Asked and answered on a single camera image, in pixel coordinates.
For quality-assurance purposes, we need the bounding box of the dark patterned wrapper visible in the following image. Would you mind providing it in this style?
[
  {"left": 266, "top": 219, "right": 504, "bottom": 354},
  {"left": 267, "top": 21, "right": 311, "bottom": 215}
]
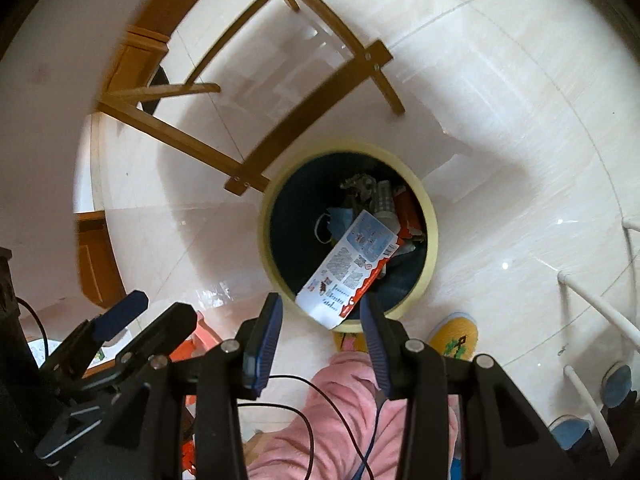
[{"left": 340, "top": 172, "right": 378, "bottom": 206}]

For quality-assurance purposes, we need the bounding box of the dark bin with yellow rim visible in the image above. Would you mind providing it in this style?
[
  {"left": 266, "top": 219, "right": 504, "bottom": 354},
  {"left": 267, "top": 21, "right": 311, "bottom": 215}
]
[{"left": 260, "top": 140, "right": 440, "bottom": 333}]

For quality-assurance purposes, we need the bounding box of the blue slipper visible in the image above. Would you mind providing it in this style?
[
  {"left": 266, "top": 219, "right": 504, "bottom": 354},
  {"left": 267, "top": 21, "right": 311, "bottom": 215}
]
[
  {"left": 600, "top": 364, "right": 636, "bottom": 408},
  {"left": 550, "top": 417, "right": 593, "bottom": 451}
]

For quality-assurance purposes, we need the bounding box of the person's leg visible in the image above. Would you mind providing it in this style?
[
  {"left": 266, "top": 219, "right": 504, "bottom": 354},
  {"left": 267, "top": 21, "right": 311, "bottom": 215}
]
[
  {"left": 442, "top": 392, "right": 461, "bottom": 466},
  {"left": 245, "top": 351, "right": 412, "bottom": 480}
]

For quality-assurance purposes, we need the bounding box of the blue face mask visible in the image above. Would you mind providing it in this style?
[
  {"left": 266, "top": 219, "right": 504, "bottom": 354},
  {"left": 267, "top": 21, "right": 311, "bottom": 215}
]
[{"left": 315, "top": 207, "right": 358, "bottom": 248}]

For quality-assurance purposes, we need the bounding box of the person's right leg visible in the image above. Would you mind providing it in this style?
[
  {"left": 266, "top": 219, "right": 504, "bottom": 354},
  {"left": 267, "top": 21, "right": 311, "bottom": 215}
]
[{"left": 442, "top": 392, "right": 461, "bottom": 466}]

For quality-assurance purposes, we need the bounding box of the wooden folding table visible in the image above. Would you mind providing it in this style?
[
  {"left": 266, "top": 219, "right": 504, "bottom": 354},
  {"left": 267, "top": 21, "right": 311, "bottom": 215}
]
[{"left": 97, "top": 0, "right": 406, "bottom": 196}]

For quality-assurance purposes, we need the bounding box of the black cable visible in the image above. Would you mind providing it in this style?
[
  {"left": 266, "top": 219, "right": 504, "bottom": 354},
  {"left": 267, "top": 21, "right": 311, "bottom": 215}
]
[{"left": 237, "top": 374, "right": 376, "bottom": 480}]

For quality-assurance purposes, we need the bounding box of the yellow slipper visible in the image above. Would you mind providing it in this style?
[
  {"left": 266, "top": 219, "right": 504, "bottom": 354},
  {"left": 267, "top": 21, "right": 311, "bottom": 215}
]
[
  {"left": 334, "top": 330, "right": 371, "bottom": 356},
  {"left": 429, "top": 312, "right": 480, "bottom": 361}
]

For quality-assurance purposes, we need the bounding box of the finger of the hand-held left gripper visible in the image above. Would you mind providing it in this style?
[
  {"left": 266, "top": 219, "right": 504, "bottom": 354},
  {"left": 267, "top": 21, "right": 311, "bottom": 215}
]
[
  {"left": 75, "top": 303, "right": 198, "bottom": 397},
  {"left": 42, "top": 290, "right": 150, "bottom": 377}
]

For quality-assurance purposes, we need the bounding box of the person's left leg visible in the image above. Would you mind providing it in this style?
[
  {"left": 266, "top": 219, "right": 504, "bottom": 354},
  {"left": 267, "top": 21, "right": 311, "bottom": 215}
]
[{"left": 245, "top": 351, "right": 412, "bottom": 480}]

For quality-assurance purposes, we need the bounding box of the white metal rack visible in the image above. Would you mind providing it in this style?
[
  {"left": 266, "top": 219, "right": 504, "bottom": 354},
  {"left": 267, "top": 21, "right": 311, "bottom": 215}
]
[{"left": 557, "top": 215, "right": 640, "bottom": 466}]

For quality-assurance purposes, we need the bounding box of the wooden door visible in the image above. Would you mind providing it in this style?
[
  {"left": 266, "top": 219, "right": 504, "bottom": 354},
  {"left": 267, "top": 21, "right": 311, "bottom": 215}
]
[{"left": 75, "top": 210, "right": 126, "bottom": 308}]

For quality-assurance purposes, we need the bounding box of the pink plastic stool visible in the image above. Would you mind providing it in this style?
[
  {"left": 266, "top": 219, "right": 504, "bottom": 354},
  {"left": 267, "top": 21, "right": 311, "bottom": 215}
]
[{"left": 170, "top": 310, "right": 221, "bottom": 361}]

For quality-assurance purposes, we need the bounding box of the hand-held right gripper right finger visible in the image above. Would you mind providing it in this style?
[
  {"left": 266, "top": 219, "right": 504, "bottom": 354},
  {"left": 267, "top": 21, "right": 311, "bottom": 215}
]
[{"left": 361, "top": 292, "right": 588, "bottom": 480}]

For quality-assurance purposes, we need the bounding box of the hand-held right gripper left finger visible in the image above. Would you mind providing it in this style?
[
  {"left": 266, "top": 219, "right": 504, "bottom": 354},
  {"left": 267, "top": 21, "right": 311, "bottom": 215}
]
[{"left": 65, "top": 292, "right": 284, "bottom": 480}]

